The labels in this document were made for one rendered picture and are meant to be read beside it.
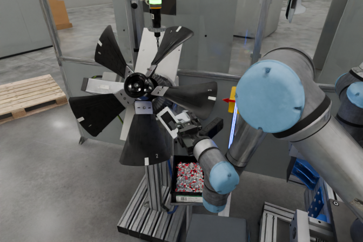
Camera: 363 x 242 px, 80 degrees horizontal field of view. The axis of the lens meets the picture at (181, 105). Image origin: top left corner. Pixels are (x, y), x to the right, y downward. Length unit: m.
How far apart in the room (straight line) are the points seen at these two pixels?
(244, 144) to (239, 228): 0.27
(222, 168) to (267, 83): 0.29
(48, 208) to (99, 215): 0.44
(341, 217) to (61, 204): 1.95
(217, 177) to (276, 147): 1.46
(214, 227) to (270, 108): 0.24
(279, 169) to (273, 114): 1.81
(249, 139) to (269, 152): 1.41
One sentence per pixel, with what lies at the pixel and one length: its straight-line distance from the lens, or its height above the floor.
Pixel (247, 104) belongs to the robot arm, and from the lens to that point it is 0.40.
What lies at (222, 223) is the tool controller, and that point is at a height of 1.24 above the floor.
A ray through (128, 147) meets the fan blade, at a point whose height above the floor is 1.01.
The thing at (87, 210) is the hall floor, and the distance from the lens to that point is 2.10.
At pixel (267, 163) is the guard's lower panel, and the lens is 2.14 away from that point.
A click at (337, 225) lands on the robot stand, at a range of 0.83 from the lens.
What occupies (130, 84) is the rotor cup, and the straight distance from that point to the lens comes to 1.00.
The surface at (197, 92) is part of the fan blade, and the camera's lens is 0.97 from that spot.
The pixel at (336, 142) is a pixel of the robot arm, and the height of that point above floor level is 1.41.
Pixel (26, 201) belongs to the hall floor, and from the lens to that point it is 2.40.
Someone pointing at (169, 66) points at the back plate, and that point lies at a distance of 1.27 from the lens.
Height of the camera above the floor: 1.65
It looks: 31 degrees down
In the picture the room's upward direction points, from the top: straight up
